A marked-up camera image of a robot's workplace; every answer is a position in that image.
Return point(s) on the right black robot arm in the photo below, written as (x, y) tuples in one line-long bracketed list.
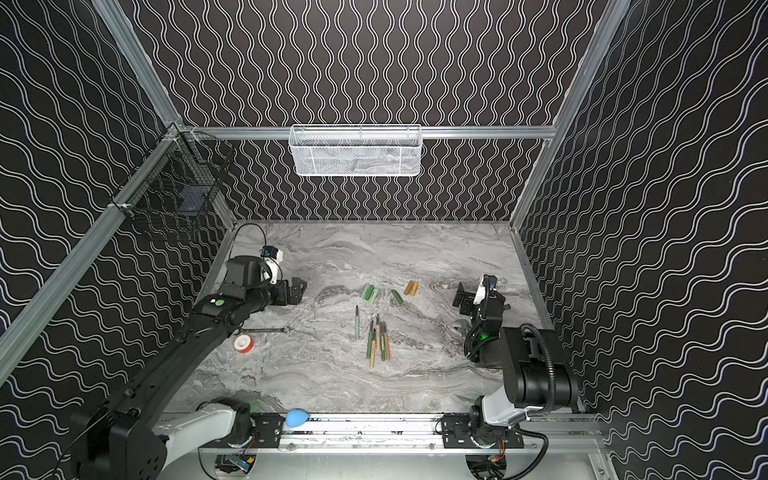
[(536, 379)]

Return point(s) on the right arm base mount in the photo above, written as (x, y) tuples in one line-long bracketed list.
[(480, 433)]

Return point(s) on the black wire mesh basket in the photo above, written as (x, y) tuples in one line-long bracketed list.
[(182, 196)]

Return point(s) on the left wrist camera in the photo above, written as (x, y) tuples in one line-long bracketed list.
[(271, 256)]

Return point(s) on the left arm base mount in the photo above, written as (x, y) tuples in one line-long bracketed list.
[(262, 430)]

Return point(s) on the blue egg-shaped object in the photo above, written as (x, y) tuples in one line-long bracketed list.
[(296, 418)]

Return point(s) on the aluminium front rail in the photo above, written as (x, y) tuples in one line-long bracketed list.
[(438, 434)]

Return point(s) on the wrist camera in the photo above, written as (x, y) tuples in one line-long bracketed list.
[(271, 256), (488, 285)]

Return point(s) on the red white tape roll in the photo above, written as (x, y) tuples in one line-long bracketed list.
[(243, 343)]

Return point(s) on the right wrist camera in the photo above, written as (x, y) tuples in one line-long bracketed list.
[(488, 285)]

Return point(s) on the green pen middle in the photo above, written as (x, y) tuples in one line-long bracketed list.
[(379, 339)]

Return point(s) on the white wire mesh basket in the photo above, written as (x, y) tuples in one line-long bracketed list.
[(354, 150)]

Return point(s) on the metal wrench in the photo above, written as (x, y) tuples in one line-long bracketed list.
[(268, 330)]

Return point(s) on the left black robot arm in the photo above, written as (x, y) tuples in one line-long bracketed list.
[(125, 438)]

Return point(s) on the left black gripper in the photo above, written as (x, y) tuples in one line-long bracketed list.
[(288, 291)]

